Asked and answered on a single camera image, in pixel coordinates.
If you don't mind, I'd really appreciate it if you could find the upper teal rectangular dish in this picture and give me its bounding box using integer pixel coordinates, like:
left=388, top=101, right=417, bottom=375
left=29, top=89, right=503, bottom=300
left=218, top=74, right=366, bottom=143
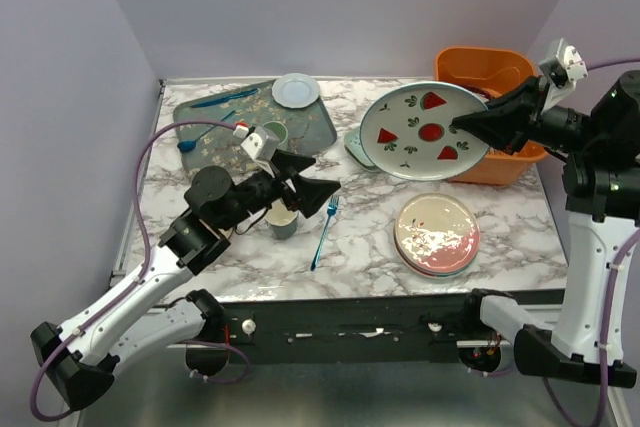
left=344, top=127, right=373, bottom=165

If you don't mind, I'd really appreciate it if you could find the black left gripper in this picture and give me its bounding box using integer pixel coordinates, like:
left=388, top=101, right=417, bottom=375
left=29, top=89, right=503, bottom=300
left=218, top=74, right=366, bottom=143
left=219, top=148, right=341, bottom=232

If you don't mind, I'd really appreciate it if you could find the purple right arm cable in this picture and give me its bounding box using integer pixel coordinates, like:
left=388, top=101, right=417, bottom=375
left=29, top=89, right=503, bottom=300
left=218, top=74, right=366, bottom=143
left=467, top=56, right=640, bottom=427

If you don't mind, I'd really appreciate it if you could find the blue metal fork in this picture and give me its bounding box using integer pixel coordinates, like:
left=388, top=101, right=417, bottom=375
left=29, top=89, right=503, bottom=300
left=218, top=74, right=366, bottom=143
left=310, top=195, right=339, bottom=271

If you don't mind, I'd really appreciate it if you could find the green plastic cup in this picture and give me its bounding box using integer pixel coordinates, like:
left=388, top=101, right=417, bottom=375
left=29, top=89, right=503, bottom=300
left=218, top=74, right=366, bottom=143
left=262, top=121, right=289, bottom=150

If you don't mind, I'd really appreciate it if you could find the blue metal knife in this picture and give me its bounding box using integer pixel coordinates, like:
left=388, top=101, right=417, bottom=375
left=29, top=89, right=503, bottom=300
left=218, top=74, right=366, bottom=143
left=190, top=88, right=259, bottom=109

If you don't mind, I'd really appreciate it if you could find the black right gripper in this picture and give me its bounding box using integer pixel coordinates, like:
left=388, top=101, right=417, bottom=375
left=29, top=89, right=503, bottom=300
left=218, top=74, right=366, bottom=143
left=455, top=71, right=605, bottom=153

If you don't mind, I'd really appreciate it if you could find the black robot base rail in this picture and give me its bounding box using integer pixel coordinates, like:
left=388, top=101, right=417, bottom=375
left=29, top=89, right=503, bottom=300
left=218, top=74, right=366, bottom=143
left=190, top=292, right=504, bottom=364

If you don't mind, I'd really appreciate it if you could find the blue metal spoon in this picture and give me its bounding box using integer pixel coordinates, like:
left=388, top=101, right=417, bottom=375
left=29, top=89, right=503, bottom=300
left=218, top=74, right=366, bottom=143
left=177, top=110, right=236, bottom=153

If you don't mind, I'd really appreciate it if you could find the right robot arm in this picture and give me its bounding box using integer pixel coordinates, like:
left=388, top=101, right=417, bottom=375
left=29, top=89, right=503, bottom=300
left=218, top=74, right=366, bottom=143
left=451, top=70, right=639, bottom=388

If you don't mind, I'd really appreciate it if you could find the light blue scalloped plate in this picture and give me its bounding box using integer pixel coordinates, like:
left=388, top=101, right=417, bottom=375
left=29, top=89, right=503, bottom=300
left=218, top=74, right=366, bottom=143
left=271, top=73, right=320, bottom=109

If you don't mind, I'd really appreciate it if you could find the grey mug white inside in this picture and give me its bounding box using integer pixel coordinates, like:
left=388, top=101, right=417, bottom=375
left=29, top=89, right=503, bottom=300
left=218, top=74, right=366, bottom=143
left=265, top=202, right=299, bottom=240

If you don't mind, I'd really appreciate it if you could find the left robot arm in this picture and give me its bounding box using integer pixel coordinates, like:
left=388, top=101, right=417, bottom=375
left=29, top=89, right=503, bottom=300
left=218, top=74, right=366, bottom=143
left=29, top=150, right=341, bottom=422

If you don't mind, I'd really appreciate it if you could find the lower teal rectangular dish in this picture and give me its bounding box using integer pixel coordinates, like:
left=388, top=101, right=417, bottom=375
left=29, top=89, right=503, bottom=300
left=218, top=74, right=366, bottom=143
left=345, top=149, right=379, bottom=172

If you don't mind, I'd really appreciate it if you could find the floral teal serving tray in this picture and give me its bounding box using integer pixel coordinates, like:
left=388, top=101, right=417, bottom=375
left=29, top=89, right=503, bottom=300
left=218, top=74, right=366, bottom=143
left=173, top=80, right=337, bottom=177

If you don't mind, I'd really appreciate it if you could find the red rimmed beige plate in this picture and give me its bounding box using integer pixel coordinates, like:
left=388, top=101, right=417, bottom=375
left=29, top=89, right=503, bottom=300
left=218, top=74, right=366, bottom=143
left=465, top=86, right=495, bottom=101

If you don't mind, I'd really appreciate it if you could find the orange plastic bin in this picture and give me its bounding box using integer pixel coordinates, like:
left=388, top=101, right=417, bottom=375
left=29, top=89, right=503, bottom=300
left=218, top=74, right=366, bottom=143
left=434, top=46, right=547, bottom=186

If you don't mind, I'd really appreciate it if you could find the teal rectangular dish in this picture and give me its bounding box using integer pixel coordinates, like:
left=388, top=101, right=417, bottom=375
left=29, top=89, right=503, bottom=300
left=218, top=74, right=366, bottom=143
left=345, top=149, right=379, bottom=172
left=344, top=127, right=373, bottom=165

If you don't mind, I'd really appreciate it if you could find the watermelon pattern white plate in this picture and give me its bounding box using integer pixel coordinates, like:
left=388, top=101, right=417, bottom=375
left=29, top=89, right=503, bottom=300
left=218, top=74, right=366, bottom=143
left=359, top=81, right=489, bottom=181

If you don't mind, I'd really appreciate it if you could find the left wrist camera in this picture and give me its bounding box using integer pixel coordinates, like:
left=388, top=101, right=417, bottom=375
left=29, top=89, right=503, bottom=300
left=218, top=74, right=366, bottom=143
left=233, top=122, right=279, bottom=168

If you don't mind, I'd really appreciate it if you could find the cream pink branch plate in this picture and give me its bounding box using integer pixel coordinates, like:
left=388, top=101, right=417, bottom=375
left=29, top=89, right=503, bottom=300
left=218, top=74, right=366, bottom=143
left=393, top=193, right=480, bottom=271

